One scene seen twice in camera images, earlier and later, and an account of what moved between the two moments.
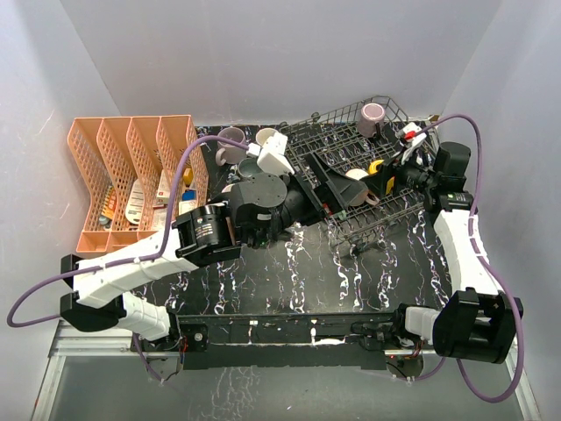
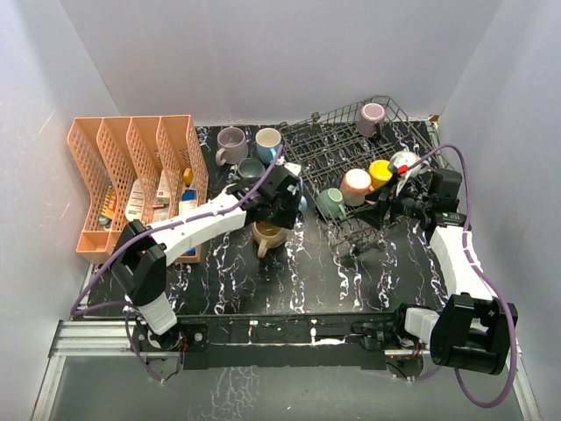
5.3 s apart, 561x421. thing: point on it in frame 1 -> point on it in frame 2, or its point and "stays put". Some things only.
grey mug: [249, 167] stays put
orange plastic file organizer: [138, 172] stays put
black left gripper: [320, 203] -> [286, 221]
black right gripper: [379, 181] -> [374, 214]
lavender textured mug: [372, 116] stays put
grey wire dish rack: [365, 163] stays put
